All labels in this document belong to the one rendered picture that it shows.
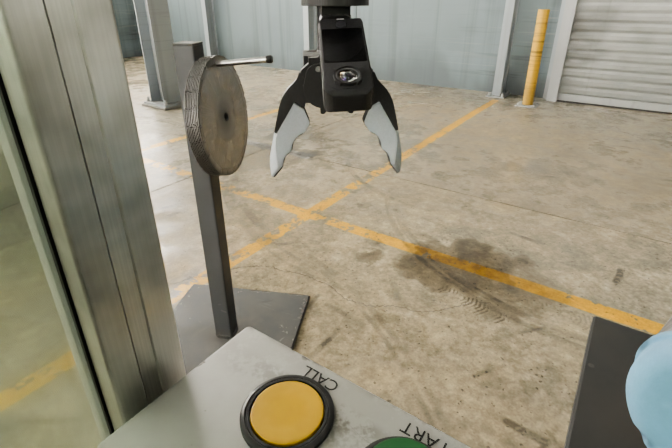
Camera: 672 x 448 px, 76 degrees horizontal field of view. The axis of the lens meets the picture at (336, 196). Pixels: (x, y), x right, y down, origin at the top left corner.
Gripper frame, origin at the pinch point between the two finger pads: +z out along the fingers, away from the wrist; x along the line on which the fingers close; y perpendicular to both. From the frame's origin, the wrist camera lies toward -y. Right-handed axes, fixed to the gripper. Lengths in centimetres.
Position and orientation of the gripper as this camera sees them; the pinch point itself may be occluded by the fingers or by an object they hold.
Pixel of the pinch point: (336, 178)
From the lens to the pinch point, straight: 51.0
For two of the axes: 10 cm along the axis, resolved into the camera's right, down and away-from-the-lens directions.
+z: 0.0, 9.1, 4.2
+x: -10.0, 0.3, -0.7
